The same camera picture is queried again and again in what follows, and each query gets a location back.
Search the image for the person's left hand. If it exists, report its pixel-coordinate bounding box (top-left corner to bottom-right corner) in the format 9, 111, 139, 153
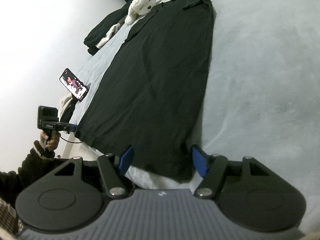
40, 131, 61, 151

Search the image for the dark knit left sleeve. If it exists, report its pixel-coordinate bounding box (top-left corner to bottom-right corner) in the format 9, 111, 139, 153
1, 140, 65, 207

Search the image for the white plush dog toy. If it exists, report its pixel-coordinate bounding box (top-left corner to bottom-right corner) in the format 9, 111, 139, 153
125, 0, 162, 25

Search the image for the black garment on bed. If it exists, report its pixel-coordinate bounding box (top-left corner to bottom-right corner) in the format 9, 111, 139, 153
84, 0, 133, 55

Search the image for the smartphone with lit screen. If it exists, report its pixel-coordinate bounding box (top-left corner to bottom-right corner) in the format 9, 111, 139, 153
59, 68, 88, 102

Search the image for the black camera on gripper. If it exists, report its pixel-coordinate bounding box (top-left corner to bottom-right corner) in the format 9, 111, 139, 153
37, 106, 59, 129

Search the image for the black t-shirt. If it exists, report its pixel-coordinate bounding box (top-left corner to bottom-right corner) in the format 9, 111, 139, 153
75, 0, 214, 181

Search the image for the white cloth by black garment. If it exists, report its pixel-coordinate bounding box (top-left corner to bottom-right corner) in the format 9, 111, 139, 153
96, 23, 121, 49

